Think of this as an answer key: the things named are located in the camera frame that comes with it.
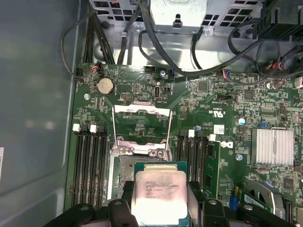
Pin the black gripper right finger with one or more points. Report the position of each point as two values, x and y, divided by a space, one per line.
213 212

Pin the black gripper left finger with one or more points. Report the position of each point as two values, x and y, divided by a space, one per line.
118 212

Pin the silver CPU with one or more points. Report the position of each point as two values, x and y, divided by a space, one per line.
158 186

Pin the metal socket cover frame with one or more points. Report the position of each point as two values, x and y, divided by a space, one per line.
146 107

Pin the RAM slot black latches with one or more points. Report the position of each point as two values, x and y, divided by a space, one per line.
200 160
101 165
181 156
85 165

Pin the green RAM stick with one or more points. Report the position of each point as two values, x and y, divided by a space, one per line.
211 165

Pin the white board sticker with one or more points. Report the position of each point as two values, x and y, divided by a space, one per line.
219 129

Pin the silver finned heatsink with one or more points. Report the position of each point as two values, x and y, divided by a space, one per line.
272 146

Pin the silver blue capacitor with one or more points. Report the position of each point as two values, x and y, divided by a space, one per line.
241 121

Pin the green motherboard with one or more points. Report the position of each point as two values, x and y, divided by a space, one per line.
203 104

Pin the internal USB port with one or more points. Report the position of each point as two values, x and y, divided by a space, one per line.
157 92

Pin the coin battery holder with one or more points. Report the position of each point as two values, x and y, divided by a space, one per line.
105 86

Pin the black open PC case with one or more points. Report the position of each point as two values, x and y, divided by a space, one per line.
35 106

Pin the black plastic housing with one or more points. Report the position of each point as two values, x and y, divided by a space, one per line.
277 21

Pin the silver metal drive cage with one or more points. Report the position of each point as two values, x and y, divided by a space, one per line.
177 11

